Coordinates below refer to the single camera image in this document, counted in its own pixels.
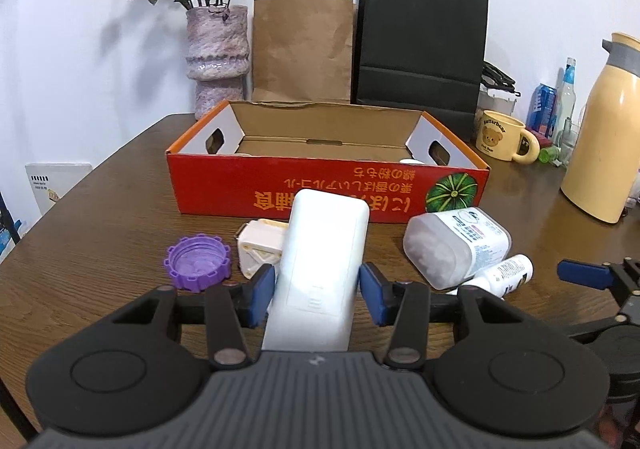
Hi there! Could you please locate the blue drink can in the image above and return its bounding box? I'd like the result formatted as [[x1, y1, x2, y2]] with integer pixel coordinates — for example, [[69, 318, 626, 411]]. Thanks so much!
[[527, 83, 558, 137]]

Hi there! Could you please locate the white plug adapter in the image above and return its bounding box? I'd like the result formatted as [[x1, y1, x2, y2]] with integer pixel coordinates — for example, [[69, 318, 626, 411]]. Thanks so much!
[[235, 219, 288, 280]]

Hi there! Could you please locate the clear container with white label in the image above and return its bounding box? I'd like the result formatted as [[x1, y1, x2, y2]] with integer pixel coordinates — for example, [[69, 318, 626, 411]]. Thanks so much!
[[403, 208, 512, 291]]

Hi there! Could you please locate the black paper bag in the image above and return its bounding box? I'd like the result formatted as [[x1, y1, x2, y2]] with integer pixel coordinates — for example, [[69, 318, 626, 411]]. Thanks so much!
[[355, 0, 490, 142]]

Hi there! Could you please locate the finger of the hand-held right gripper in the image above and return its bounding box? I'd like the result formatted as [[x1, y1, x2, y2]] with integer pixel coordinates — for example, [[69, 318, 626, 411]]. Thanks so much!
[[556, 257, 640, 311], [565, 311, 626, 342]]

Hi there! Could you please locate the yellow thermos jug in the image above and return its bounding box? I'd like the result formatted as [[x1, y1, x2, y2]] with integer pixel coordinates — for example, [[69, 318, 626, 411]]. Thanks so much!
[[560, 32, 640, 225]]

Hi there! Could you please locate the purple notched bottle cap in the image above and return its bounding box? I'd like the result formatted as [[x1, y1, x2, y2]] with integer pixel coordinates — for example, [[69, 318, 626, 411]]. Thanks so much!
[[164, 234, 232, 292]]

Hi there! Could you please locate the brown paper bag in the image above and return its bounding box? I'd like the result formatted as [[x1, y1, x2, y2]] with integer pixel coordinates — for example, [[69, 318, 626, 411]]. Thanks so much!
[[251, 0, 356, 104]]

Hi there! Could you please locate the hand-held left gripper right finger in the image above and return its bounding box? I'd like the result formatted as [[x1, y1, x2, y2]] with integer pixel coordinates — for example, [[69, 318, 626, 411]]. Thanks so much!
[[359, 261, 531, 371]]

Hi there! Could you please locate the red cardboard box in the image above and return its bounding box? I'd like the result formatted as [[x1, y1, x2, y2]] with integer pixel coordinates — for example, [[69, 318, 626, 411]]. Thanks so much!
[[166, 100, 491, 225]]

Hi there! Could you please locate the clear bottle with blue cap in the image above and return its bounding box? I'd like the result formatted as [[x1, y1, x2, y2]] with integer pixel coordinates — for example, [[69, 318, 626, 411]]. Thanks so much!
[[552, 57, 578, 144]]

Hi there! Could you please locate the white spray bottle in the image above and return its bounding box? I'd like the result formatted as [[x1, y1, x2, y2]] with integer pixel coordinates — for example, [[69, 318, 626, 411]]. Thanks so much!
[[447, 254, 535, 300]]

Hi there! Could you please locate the yellow bear mug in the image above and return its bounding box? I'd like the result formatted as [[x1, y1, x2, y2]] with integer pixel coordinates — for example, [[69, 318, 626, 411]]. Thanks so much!
[[472, 109, 542, 164]]

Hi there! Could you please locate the blue and white bag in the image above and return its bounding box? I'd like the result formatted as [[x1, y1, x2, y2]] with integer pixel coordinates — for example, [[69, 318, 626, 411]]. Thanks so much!
[[0, 214, 23, 262]]

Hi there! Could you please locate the white remote control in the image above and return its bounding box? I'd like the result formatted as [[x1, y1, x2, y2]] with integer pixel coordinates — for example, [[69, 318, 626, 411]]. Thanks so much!
[[261, 189, 371, 352]]

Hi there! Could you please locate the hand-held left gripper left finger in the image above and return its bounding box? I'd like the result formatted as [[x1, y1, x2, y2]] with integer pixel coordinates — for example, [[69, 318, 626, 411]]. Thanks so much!
[[107, 263, 277, 371]]

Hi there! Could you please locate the purple mottled vase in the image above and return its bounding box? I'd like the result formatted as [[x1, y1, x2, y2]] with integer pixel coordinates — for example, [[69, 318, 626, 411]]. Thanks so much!
[[186, 5, 251, 120]]

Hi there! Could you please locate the white wall panel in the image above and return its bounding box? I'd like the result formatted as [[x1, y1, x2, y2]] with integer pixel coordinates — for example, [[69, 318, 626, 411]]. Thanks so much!
[[25, 162, 93, 220]]

